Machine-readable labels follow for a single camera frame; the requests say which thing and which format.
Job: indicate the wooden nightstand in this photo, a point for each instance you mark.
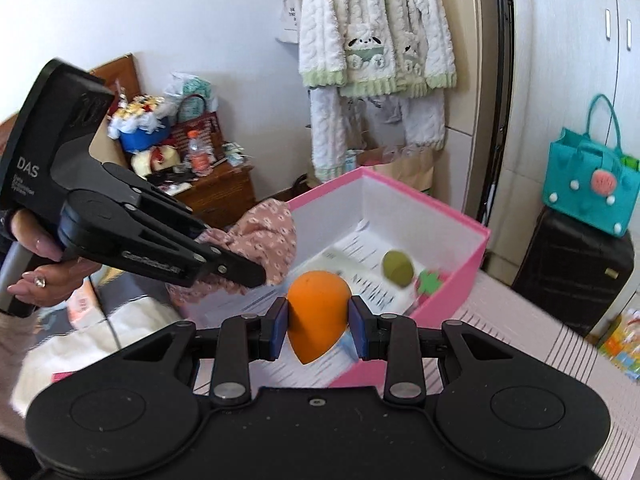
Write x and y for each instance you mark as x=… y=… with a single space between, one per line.
x=220 y=195

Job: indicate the white cloth tote bag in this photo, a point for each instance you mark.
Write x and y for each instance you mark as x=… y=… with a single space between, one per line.
x=290 y=15

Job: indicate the red checkered bag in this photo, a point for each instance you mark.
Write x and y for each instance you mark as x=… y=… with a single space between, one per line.
x=212 y=130

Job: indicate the printed paper sheet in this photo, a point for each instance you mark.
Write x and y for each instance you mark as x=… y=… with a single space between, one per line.
x=370 y=290

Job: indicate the person's left hand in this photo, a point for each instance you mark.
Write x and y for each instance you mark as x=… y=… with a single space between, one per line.
x=45 y=282

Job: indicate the white wardrobe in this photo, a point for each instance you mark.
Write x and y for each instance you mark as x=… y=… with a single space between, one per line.
x=565 y=35

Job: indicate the pink cardboard box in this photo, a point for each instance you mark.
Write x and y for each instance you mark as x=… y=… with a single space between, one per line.
x=460 y=280

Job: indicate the white green plastic bag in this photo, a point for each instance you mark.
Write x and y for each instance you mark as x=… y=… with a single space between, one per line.
x=190 y=87

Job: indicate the orange label plastic bottle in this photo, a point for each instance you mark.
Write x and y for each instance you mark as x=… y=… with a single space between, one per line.
x=199 y=152

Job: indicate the colourful snack package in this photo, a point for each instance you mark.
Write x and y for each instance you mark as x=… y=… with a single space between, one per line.
x=622 y=340

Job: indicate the pink floral scrunchie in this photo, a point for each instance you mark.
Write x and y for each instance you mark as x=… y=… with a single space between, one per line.
x=265 y=240

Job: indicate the red strawberry plush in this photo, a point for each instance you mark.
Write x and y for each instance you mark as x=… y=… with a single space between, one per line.
x=430 y=282

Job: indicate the kraft paper bag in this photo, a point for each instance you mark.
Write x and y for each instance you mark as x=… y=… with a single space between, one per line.
x=400 y=170

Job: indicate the black stand pole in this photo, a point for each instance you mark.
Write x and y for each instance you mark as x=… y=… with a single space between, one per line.
x=502 y=60

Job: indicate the white fluffy pajama jacket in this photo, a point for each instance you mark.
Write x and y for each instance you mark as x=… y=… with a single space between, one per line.
x=325 y=35

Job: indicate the black suitcase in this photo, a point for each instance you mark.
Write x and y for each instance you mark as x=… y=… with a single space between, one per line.
x=565 y=270

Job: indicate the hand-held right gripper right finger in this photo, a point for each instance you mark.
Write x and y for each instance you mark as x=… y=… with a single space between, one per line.
x=357 y=327

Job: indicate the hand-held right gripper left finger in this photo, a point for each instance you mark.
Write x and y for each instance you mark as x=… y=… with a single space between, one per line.
x=280 y=327

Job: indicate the pink white carton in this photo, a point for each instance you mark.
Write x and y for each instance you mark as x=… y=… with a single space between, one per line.
x=85 y=305

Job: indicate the orange makeup sponge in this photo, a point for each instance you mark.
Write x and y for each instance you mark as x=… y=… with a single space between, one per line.
x=317 y=315

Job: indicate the teal felt handbag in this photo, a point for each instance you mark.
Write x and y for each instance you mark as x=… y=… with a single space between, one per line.
x=575 y=170

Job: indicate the white fluffy pajama pants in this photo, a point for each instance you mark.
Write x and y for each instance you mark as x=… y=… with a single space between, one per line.
x=325 y=130

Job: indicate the wooden bed headboard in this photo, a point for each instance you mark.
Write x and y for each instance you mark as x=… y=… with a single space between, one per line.
x=117 y=70

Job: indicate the striped tablecloth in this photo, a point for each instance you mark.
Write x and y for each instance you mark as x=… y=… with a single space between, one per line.
x=550 y=360

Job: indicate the green round plush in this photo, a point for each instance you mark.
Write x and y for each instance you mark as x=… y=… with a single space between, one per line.
x=398 y=267

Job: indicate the blue wrapped snack bouquet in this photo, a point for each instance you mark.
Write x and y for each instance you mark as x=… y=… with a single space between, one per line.
x=142 y=137

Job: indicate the cream red plush toy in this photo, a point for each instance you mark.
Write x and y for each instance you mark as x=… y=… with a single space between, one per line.
x=155 y=160

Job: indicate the white bed sheet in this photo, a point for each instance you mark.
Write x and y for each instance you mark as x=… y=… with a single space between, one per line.
x=145 y=320

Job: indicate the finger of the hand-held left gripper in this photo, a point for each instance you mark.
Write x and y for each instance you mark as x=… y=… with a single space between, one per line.
x=160 y=197
x=240 y=270

